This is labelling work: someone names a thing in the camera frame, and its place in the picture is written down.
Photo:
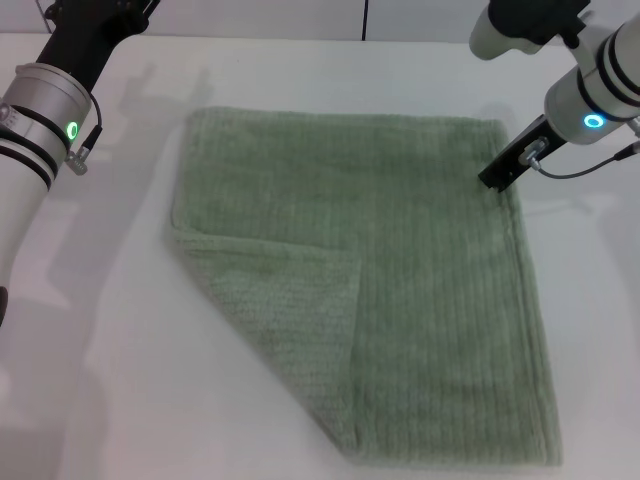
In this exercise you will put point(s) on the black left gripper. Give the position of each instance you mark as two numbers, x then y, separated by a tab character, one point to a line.
85	35

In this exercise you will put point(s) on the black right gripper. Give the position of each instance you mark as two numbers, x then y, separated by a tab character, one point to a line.
530	145

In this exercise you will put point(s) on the green ribbed terry towel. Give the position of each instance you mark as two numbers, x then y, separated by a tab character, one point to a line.
400	260

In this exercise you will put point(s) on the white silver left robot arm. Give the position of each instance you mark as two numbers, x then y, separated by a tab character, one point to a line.
25	150

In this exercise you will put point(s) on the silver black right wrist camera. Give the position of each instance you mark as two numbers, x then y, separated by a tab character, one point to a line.
505	30

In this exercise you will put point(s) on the black vertical wall strip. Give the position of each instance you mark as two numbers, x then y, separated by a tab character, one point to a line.
365	20

